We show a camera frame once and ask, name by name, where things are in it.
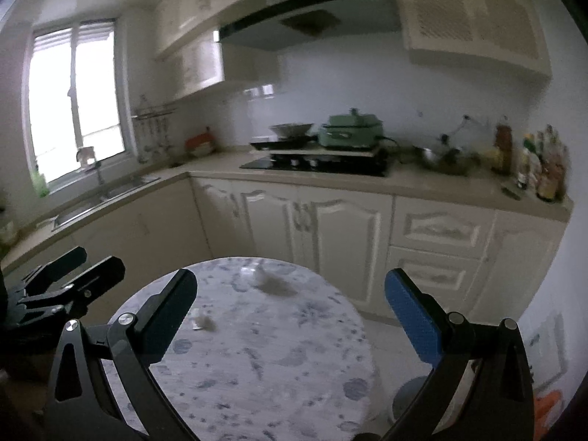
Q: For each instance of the row of condiment bottles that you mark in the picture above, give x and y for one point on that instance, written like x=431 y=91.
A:
x=544 y=170

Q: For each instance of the cream lattice wall cabinet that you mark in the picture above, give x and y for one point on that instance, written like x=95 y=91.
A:
x=473 y=23

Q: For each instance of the black gas stove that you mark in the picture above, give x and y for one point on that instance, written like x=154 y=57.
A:
x=321 y=165

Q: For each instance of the small grey scrap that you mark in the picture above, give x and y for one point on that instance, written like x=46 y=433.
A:
x=205 y=324

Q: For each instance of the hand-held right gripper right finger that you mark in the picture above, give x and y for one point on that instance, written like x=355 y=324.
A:
x=409 y=317

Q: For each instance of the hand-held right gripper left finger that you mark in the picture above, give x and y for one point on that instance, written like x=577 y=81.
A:
x=170 y=312

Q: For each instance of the white wide bowl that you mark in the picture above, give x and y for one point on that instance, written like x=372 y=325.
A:
x=291 y=129

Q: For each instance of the metal utensil rack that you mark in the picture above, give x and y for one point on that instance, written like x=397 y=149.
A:
x=154 y=112

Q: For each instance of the yellow container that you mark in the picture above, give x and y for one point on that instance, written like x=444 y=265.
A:
x=489 y=158

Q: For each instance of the green electric cooking pot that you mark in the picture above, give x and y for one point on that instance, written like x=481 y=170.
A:
x=351 y=131

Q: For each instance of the cream narrow base cabinet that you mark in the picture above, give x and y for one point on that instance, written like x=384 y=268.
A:
x=519 y=266

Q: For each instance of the white printed bag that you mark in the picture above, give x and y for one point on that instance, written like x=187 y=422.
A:
x=546 y=349

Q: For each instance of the cream upper cabinet row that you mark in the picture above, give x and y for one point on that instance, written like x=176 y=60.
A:
x=206 y=4

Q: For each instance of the stainless steel sink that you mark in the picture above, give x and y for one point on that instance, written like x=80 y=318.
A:
x=105 y=197

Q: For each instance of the green plastic bottle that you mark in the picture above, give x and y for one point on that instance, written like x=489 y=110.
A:
x=40 y=184

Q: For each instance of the black induction cooker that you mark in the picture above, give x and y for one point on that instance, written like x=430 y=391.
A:
x=285 y=143

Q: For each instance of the grey wrapper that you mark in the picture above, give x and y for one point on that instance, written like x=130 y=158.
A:
x=275 y=283

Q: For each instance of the cream sink base cabinet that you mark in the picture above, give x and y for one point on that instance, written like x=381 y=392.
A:
x=138 y=225

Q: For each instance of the cream stove base cabinet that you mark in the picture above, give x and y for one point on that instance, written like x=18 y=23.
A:
x=321 y=234

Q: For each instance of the wooden board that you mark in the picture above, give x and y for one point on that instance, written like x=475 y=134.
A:
x=330 y=150

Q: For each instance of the grey round waste bin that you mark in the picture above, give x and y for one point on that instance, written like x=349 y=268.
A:
x=409 y=399

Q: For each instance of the metal sink faucet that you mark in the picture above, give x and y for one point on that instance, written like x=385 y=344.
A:
x=98 y=170

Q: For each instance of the small dark countertop item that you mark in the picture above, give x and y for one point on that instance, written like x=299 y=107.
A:
x=512 y=192

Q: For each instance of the red and white container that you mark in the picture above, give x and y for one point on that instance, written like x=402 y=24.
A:
x=200 y=143

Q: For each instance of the kitchen window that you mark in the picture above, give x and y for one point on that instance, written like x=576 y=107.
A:
x=55 y=101

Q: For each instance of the black range hood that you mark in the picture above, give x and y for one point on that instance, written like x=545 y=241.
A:
x=312 y=18

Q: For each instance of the cream lattice corner cabinet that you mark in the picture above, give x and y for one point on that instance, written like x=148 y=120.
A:
x=206 y=66

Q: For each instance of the metal wok with lid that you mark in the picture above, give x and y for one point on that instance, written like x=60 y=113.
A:
x=445 y=158

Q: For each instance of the dark sauce bottle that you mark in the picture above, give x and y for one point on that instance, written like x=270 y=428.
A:
x=503 y=147

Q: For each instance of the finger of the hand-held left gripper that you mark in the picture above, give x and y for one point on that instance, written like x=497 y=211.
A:
x=59 y=266
x=96 y=280

